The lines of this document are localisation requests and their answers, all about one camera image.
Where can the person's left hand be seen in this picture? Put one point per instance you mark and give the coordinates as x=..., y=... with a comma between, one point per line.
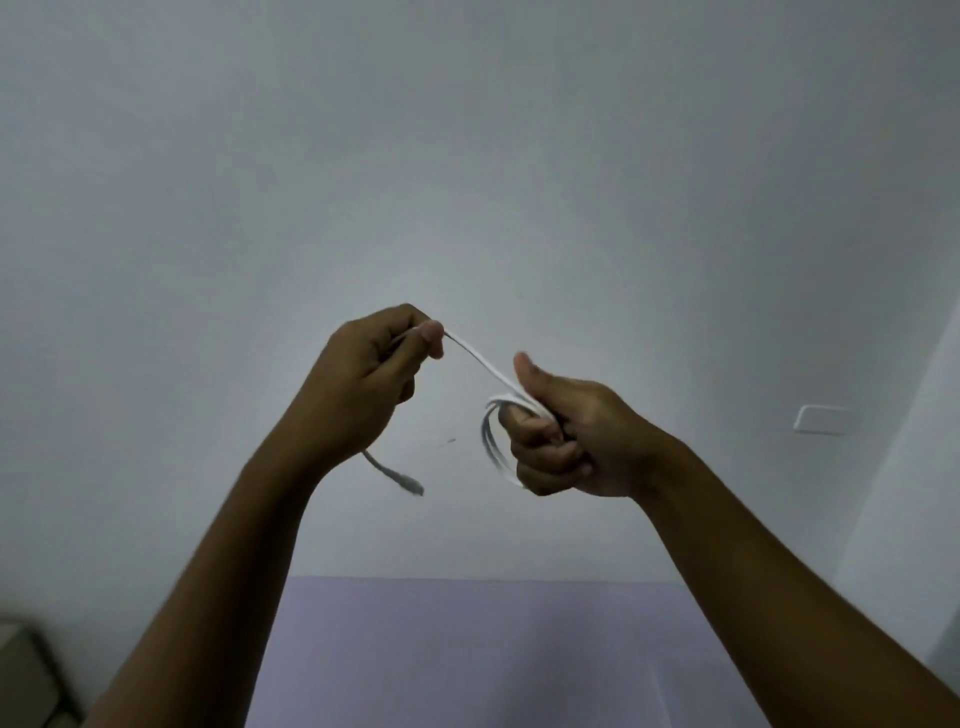
x=352, y=390

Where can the person's right hand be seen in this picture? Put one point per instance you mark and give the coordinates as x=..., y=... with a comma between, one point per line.
x=600, y=442

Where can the person's right thumb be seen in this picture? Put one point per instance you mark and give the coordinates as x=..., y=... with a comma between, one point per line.
x=536, y=379

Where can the person's right middle finger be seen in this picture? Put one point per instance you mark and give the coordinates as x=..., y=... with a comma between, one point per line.
x=546, y=454

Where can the person's left thumb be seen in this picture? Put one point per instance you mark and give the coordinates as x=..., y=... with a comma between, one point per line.
x=409, y=351

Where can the person's left forearm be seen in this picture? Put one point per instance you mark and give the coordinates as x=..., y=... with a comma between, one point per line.
x=217, y=592

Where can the person's right forearm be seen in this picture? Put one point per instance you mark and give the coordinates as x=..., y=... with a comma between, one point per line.
x=780, y=600

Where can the lilac bed sheet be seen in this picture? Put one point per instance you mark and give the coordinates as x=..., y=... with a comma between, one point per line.
x=480, y=652

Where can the beige bedside cabinet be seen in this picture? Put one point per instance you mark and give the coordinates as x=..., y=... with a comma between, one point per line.
x=30, y=679

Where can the white wall socket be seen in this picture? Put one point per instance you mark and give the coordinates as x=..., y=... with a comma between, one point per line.
x=823, y=420

